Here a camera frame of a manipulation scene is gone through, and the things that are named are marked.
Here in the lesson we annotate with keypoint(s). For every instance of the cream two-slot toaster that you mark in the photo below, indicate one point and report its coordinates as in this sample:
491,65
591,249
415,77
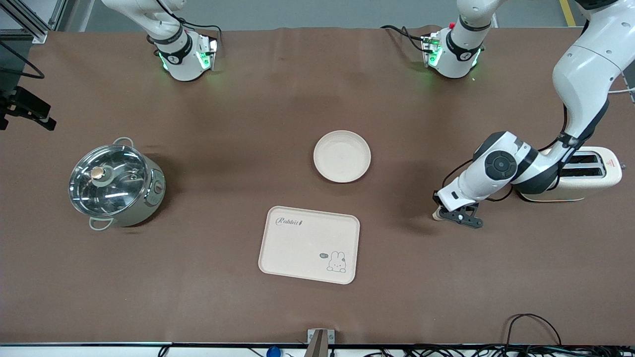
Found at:
595,186

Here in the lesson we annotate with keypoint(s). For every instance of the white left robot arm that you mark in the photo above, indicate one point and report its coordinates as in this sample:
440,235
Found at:
585,64

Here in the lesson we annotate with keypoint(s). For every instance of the glass lid with brass knob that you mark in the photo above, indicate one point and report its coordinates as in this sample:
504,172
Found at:
109,181

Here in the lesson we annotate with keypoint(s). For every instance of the cream round plate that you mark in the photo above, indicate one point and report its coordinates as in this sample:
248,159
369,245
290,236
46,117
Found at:
342,156

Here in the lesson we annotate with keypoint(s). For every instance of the pale steamed bun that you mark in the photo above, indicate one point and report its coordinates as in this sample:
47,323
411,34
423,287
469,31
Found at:
437,215

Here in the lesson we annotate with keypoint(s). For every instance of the aluminium frame strut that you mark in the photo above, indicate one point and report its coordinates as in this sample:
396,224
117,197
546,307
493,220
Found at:
57,15

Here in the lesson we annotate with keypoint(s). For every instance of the grey metal bracket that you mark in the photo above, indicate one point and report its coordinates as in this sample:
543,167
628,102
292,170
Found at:
320,342

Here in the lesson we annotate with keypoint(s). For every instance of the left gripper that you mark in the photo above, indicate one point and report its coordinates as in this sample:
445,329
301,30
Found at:
435,198

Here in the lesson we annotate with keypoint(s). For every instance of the steel cooking pot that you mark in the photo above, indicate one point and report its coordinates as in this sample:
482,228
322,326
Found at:
146,198

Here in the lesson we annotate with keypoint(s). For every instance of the blue round cap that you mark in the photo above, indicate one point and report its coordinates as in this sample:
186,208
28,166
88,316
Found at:
273,352

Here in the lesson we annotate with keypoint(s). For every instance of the aluminium frame post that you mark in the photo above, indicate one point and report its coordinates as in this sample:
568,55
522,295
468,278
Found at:
35,34

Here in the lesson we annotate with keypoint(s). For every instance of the cream tray with rabbit print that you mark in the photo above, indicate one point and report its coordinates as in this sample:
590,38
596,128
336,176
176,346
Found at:
307,248

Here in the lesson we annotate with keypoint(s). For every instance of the brown table cover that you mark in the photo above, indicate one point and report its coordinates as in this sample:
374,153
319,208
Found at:
446,277

